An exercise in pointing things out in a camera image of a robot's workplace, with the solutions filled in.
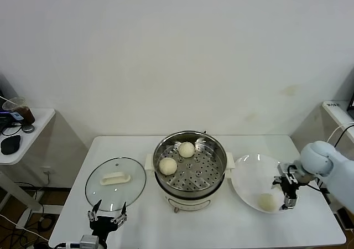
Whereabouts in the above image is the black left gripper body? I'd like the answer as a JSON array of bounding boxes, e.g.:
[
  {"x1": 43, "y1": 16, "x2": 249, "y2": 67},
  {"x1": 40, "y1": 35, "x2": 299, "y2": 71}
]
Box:
[{"x1": 88, "y1": 216, "x2": 121, "y2": 244}]

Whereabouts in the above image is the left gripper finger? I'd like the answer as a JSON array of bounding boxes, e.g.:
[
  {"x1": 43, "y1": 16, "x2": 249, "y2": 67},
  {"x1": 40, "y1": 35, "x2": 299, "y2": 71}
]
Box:
[
  {"x1": 110, "y1": 201, "x2": 128, "y2": 227},
  {"x1": 87, "y1": 199, "x2": 102, "y2": 224}
]

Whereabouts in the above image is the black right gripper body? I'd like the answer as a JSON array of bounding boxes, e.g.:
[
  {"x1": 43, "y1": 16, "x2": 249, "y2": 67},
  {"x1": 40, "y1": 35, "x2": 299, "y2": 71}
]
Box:
[{"x1": 279, "y1": 170, "x2": 302, "y2": 197}]

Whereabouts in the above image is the white steamed baozi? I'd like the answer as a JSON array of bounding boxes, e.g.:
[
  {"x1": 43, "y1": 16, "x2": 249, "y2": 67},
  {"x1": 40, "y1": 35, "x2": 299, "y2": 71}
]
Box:
[
  {"x1": 257, "y1": 193, "x2": 278, "y2": 212},
  {"x1": 159, "y1": 157, "x2": 178, "y2": 176},
  {"x1": 178, "y1": 141, "x2": 195, "y2": 159}
]

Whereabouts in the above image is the glass lid with cream handle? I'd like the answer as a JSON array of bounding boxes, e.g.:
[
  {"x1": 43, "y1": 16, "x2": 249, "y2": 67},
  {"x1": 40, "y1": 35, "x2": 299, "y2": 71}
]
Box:
[{"x1": 85, "y1": 157, "x2": 147, "y2": 212}]

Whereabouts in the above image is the stainless steel steamer basket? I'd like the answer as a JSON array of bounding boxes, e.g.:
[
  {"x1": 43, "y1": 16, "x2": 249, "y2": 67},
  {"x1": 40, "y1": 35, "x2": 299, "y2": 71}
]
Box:
[{"x1": 153, "y1": 131, "x2": 228, "y2": 195}]

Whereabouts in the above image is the white round plate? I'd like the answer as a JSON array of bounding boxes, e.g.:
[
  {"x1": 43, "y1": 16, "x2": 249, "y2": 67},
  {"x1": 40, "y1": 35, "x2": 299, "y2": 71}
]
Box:
[{"x1": 231, "y1": 153, "x2": 300, "y2": 214}]

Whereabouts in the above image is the white side table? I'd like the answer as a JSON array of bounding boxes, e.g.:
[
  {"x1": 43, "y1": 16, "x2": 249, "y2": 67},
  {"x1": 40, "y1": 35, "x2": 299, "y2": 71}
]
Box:
[{"x1": 0, "y1": 107, "x2": 89, "y2": 215}]

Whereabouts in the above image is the dark monitor edge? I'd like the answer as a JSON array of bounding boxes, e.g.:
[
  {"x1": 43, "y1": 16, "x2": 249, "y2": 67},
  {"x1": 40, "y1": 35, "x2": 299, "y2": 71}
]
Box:
[{"x1": 346, "y1": 68, "x2": 354, "y2": 122}]

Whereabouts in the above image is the black computer mouse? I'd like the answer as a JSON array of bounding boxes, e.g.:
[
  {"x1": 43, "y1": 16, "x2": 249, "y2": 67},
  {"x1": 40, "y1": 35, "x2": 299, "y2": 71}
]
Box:
[{"x1": 1, "y1": 134, "x2": 22, "y2": 155}]

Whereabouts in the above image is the plastic iced coffee cup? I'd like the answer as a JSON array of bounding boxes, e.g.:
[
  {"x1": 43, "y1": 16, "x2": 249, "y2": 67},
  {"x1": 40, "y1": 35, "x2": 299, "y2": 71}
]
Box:
[{"x1": 2, "y1": 96, "x2": 36, "y2": 125}]

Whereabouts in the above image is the dark device with blue light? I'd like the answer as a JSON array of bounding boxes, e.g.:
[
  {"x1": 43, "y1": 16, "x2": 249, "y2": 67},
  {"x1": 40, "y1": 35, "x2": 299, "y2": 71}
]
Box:
[{"x1": 0, "y1": 109, "x2": 18, "y2": 127}]

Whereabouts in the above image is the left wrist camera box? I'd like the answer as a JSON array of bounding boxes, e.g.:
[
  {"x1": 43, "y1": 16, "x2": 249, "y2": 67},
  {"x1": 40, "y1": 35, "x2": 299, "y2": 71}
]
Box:
[{"x1": 79, "y1": 234, "x2": 99, "y2": 249}]

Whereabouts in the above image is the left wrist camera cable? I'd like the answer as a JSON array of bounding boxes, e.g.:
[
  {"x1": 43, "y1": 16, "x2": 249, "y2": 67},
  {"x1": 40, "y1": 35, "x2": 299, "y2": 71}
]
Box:
[{"x1": 54, "y1": 242, "x2": 81, "y2": 249}]

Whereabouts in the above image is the black floor cable bundle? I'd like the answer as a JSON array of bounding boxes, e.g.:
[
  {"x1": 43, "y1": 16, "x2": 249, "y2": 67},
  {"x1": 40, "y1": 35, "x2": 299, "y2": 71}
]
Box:
[{"x1": 0, "y1": 181, "x2": 58, "y2": 249}]

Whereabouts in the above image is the white wall outlet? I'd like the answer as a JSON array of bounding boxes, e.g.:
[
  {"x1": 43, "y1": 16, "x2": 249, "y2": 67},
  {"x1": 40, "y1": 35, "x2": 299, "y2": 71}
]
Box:
[{"x1": 40, "y1": 165, "x2": 58, "y2": 175}]

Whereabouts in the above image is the black cable with adapter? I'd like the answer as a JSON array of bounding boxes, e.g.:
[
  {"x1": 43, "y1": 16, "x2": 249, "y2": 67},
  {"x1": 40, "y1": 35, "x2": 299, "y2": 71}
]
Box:
[{"x1": 334, "y1": 124, "x2": 354, "y2": 147}]

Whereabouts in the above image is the white cable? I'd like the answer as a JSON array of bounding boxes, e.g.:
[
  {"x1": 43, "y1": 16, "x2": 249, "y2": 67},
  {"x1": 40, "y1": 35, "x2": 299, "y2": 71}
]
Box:
[{"x1": 326, "y1": 123, "x2": 354, "y2": 144}]

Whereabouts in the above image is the thin black desk cable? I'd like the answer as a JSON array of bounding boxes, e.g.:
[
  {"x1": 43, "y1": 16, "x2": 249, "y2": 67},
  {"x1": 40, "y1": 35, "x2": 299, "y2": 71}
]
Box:
[{"x1": 0, "y1": 121, "x2": 23, "y2": 136}]

